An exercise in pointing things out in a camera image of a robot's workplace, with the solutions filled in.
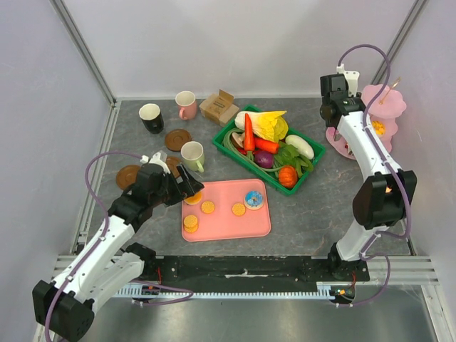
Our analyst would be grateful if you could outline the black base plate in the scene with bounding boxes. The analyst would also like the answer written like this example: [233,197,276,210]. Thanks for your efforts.
[140,256,370,293]

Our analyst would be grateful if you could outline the biscuits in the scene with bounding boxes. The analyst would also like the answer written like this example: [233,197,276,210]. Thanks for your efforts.
[183,214,199,233]

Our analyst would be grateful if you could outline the cardboard box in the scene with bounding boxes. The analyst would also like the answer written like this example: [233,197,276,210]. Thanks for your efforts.
[199,89,239,127]

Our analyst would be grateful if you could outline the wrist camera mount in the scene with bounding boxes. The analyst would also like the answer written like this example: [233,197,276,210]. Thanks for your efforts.
[140,150,171,175]
[336,63,360,97]

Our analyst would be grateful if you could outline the green long beans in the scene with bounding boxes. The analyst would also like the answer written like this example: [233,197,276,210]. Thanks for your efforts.
[222,128,283,172]

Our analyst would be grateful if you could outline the black mug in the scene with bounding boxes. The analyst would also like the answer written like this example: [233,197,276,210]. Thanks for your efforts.
[138,103,164,134]

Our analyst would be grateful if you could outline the small orange pumpkin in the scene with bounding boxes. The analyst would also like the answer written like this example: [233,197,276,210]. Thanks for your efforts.
[279,165,298,189]

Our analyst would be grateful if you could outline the blue sprinkled donut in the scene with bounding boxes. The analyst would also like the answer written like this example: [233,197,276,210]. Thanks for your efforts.
[244,190,264,210]

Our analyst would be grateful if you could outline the yellow glazed donut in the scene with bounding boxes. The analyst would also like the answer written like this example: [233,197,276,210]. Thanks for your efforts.
[371,121,385,138]

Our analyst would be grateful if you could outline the mushroom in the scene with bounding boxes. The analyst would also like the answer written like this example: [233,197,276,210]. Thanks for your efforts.
[230,133,245,149]

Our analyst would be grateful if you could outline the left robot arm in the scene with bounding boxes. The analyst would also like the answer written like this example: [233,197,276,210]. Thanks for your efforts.
[32,162,204,341]

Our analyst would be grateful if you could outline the lying carrot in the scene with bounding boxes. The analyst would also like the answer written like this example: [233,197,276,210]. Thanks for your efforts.
[254,137,279,154]

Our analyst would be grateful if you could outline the green vegetable crate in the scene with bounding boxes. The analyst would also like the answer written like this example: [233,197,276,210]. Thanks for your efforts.
[212,106,326,196]

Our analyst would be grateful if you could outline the white radish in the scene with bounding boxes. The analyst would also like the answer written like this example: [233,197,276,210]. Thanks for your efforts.
[285,135,314,160]

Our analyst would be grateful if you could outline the upright carrot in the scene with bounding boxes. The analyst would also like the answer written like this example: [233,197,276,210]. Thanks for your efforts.
[244,113,255,152]

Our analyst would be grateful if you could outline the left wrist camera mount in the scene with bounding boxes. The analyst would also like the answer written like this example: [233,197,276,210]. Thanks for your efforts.
[140,150,171,175]

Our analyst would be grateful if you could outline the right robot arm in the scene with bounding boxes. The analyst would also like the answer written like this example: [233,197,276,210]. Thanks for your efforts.
[320,73,417,281]

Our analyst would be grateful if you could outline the pink three-tier cake stand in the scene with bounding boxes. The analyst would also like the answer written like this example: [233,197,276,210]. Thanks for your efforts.
[326,77,407,160]

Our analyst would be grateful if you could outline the green leafy vegetable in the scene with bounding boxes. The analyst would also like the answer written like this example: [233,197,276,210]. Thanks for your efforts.
[274,141,314,178]

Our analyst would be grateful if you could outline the purple onion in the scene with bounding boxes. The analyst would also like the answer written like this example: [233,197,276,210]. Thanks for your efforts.
[254,150,274,169]

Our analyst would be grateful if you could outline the green mug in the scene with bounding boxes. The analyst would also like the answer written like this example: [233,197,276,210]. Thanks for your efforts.
[180,141,204,173]

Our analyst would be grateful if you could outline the white cable duct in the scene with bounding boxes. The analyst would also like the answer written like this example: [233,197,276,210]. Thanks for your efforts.
[113,283,335,300]

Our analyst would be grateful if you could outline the pink mug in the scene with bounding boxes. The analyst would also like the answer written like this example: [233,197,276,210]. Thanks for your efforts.
[175,90,197,120]

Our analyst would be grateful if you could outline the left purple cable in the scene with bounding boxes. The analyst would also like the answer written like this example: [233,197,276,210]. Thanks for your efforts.
[44,151,195,342]

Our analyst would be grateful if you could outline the pink serving tray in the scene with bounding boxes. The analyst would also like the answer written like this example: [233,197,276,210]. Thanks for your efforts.
[182,179,271,242]

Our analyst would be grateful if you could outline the brown saucer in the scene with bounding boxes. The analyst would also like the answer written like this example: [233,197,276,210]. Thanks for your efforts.
[166,156,181,178]
[165,129,192,152]
[115,165,140,190]

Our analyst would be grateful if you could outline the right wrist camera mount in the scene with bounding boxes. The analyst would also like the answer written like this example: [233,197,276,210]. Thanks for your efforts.
[336,63,360,97]

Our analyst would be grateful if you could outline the round biscuit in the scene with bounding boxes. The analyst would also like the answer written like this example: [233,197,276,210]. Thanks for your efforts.
[201,201,215,214]
[232,203,247,217]

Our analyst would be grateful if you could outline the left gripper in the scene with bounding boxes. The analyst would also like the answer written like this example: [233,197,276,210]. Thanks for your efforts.
[150,163,204,207]

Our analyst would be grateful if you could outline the napa cabbage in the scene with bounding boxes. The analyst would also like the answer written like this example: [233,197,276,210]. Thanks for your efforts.
[234,110,289,143]

